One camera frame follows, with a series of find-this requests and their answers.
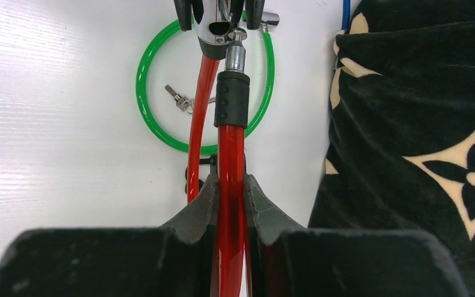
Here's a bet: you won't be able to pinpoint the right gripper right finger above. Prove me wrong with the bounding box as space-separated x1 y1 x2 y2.
244 174 469 296

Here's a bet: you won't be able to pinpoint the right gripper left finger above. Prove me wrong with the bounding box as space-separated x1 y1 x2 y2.
0 174 219 296

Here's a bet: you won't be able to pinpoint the green cable lock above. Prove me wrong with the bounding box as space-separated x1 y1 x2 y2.
135 11 281 157

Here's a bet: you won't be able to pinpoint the black floral pillow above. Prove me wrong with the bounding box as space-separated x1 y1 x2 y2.
309 1 475 296

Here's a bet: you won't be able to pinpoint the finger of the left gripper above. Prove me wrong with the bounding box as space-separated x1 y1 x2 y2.
244 0 265 30
173 0 204 32

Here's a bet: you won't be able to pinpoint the red cable lock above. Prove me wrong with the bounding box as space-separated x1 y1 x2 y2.
188 1 250 296

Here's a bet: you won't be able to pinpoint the blue cable lock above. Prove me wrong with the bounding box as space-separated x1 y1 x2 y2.
341 0 351 30

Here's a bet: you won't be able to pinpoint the cable lock keys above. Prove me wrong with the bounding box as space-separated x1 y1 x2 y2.
164 85 195 115

